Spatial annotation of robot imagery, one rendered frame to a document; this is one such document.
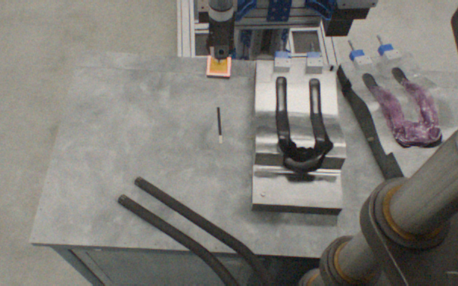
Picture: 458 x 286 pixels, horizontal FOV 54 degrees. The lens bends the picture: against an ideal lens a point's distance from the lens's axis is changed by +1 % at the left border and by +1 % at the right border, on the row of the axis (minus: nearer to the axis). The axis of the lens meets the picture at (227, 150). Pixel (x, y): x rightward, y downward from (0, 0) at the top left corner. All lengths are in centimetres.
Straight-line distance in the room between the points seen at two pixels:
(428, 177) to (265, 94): 100
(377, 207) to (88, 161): 104
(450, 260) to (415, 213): 9
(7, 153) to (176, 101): 123
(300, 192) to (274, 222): 12
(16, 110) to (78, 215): 135
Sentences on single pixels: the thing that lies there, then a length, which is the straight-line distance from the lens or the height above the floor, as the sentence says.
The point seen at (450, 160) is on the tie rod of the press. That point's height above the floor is 170.
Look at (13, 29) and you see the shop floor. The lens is 304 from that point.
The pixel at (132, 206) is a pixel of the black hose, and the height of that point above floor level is 84.
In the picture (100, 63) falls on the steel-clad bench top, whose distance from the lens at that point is 167.
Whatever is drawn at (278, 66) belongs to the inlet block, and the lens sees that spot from 149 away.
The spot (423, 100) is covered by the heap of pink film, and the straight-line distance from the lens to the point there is 155.
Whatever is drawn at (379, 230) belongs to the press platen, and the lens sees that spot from 60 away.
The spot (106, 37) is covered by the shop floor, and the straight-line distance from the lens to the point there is 284.
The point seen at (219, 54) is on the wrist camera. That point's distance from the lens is 142.
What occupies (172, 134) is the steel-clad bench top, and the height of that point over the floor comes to 80.
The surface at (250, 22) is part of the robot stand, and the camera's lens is 188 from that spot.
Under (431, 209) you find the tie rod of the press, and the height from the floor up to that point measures 162.
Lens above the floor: 207
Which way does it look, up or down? 62 degrees down
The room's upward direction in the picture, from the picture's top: 4 degrees clockwise
